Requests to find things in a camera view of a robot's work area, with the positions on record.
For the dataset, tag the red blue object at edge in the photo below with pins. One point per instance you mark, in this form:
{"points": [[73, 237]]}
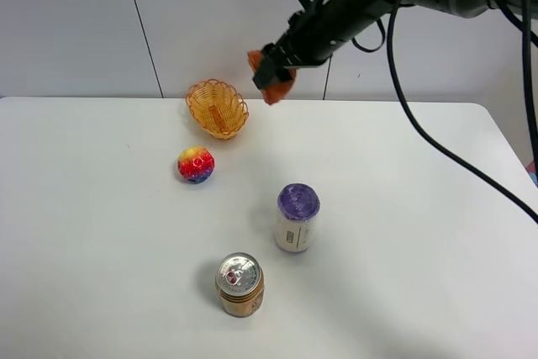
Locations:
{"points": [[531, 170]]}

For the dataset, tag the rainbow coloured ball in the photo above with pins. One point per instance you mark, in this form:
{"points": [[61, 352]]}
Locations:
{"points": [[195, 164]]}

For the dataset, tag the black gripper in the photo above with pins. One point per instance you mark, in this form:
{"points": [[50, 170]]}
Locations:
{"points": [[314, 38]]}

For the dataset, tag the orange woven plastic basket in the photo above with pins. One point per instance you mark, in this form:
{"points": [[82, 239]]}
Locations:
{"points": [[217, 107]]}

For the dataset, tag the gold beverage can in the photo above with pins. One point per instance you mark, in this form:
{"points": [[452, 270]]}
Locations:
{"points": [[240, 283]]}

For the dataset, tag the orange waffle wedge toy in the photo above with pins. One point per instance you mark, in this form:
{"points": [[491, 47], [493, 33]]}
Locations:
{"points": [[276, 92]]}

